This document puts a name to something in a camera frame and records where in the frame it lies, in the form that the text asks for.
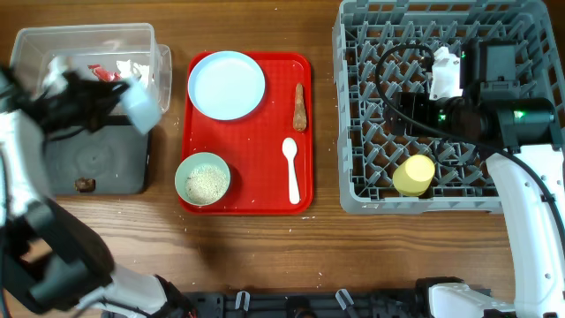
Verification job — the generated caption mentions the white napkin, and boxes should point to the white napkin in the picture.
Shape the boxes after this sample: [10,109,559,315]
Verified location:
[116,60,150,87]

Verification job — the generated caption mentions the yellow plastic cup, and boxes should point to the yellow plastic cup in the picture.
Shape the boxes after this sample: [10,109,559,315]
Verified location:
[393,155,434,197]

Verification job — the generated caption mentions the light blue bowl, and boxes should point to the light blue bowl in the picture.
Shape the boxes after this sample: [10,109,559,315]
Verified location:
[120,78,162,134]

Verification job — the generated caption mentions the dark food scrap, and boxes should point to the dark food scrap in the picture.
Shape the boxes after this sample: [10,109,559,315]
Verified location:
[74,178,96,193]

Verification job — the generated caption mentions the brown carrot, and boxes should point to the brown carrot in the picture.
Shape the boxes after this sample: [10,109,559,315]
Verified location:
[292,83,307,132]

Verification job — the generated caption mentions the light green bowl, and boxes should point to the light green bowl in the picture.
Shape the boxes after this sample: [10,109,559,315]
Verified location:
[174,152,231,207]

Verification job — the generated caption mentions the light blue plate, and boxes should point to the light blue plate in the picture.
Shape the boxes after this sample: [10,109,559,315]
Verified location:
[187,51,266,121]

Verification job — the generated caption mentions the white plastic spoon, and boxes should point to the white plastic spoon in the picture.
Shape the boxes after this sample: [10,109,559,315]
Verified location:
[282,137,300,205]

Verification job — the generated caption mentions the white rice grains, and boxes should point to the white rice grains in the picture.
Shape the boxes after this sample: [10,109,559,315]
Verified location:
[185,164,229,206]

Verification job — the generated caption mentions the red strawberry snack wrapper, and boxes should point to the red strawberry snack wrapper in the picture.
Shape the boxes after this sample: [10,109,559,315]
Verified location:
[88,64,121,82]

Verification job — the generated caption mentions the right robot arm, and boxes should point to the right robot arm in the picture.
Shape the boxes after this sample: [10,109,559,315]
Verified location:
[384,41,564,317]

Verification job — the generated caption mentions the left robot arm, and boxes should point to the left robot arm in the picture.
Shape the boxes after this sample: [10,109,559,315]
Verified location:
[1,67,198,317]

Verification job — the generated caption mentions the clear plastic waste bin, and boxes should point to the clear plastic waste bin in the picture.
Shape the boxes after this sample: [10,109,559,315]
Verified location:
[10,23,172,112]

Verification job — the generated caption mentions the black food waste tray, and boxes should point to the black food waste tray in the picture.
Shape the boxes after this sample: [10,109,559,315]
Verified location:
[44,116,152,195]

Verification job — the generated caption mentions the grey dishwasher rack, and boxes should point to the grey dishwasher rack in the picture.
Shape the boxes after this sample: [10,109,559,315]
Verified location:
[332,0,564,215]

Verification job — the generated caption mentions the red serving tray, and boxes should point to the red serving tray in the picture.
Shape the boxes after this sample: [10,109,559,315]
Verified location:
[181,52,314,216]

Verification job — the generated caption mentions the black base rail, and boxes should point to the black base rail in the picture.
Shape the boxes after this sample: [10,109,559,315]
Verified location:
[185,290,423,318]

